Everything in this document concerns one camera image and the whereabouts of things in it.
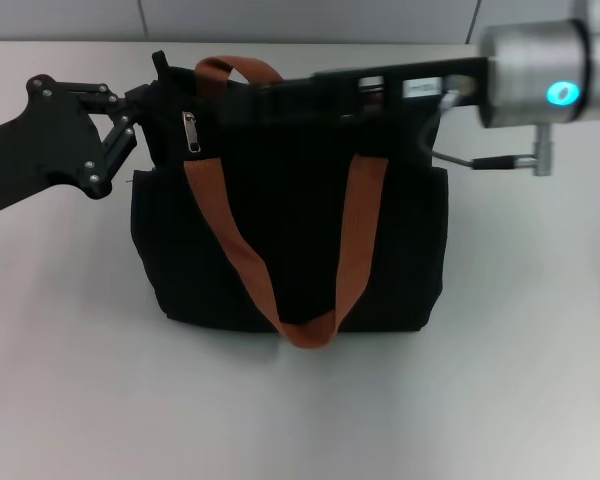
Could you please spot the silver metal zipper pull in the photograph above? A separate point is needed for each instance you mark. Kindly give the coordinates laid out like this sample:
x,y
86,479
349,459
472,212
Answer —
x,y
192,132

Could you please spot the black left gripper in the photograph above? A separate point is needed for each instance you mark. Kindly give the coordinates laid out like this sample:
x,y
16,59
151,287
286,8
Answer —
x,y
35,145

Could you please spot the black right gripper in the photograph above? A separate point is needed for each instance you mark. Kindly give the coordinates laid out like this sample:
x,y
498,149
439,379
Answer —
x,y
395,87

